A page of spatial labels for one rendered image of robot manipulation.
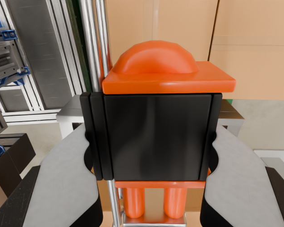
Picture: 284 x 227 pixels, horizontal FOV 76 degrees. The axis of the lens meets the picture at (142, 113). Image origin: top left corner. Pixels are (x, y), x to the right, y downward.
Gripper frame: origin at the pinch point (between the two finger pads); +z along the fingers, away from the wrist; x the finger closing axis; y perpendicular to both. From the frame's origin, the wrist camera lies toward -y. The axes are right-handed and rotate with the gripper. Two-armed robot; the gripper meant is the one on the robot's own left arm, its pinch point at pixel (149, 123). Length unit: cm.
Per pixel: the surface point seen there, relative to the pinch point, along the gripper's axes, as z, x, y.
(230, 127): 49, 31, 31
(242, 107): 109, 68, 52
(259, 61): 54, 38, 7
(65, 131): 49, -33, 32
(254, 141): 109, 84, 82
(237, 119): 48, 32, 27
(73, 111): 51, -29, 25
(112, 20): 54, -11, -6
